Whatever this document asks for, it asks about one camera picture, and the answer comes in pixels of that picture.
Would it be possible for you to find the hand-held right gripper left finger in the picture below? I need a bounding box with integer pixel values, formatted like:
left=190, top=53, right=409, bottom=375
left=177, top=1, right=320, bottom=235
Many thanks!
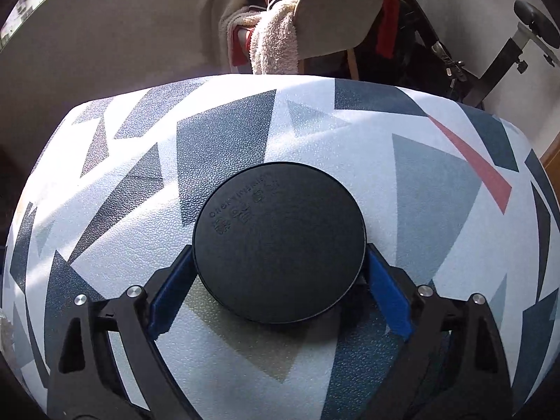
left=46, top=244, right=196, bottom=420

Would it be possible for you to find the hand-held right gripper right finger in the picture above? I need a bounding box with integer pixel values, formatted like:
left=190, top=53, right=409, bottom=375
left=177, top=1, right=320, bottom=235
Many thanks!
left=359, top=243, right=515, bottom=420

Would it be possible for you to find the black round lid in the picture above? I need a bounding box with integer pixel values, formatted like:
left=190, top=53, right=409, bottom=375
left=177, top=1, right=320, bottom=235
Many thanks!
left=191, top=163, right=367, bottom=326

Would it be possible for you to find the wooden door panel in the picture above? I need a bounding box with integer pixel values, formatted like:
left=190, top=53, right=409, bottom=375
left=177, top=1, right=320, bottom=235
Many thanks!
left=540, top=138, right=560, bottom=178

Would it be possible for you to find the black exercise bike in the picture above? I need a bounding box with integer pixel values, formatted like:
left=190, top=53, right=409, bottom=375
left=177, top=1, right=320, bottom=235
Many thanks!
left=394, top=0, right=560, bottom=111

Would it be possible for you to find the red plastic stool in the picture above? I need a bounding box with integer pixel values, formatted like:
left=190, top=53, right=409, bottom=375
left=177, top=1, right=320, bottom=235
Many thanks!
left=228, top=22, right=255, bottom=67

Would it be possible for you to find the beige chair with towels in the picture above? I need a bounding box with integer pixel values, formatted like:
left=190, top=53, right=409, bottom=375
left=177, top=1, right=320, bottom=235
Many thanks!
left=219, top=0, right=382, bottom=76

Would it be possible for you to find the red cloth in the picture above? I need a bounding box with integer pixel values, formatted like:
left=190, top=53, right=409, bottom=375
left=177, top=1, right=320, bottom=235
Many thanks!
left=375, top=0, right=401, bottom=58

